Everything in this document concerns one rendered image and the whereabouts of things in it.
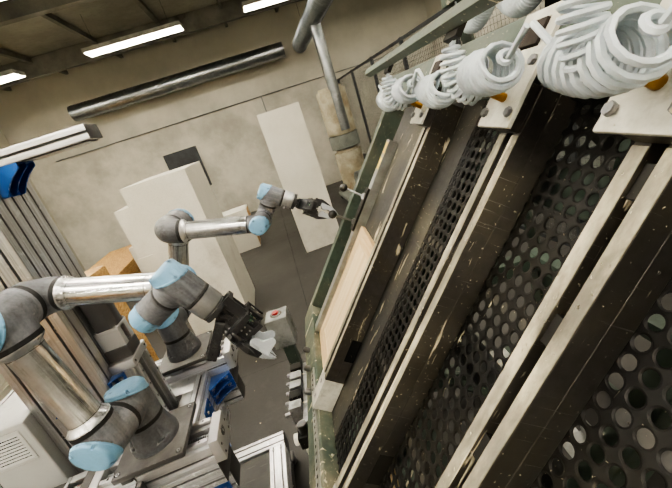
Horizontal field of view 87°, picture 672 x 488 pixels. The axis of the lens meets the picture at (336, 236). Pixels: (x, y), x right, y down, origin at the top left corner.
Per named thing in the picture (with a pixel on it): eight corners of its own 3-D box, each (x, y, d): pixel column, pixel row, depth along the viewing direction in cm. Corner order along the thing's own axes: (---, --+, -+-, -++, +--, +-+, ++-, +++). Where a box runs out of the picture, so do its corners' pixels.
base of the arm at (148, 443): (126, 466, 111) (110, 444, 107) (141, 428, 125) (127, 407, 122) (173, 447, 112) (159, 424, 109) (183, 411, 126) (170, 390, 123)
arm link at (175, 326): (158, 345, 156) (143, 320, 152) (170, 328, 169) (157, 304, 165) (183, 338, 156) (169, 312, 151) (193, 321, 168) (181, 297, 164)
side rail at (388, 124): (329, 305, 202) (311, 300, 200) (405, 113, 173) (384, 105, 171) (330, 310, 197) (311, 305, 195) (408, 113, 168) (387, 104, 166)
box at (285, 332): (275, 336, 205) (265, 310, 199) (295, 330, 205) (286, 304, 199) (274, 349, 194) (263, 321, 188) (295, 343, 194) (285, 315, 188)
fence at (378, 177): (322, 327, 178) (314, 325, 177) (395, 142, 153) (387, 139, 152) (323, 333, 173) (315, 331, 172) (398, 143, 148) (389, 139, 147)
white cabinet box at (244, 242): (231, 249, 675) (216, 214, 651) (260, 238, 681) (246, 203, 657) (229, 257, 633) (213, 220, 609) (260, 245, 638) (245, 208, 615)
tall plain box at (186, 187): (211, 305, 465) (148, 177, 407) (255, 288, 471) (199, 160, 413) (200, 343, 380) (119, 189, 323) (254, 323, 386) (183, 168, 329)
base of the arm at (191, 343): (165, 367, 157) (155, 349, 154) (173, 347, 171) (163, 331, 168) (198, 354, 159) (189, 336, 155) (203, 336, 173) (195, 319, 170)
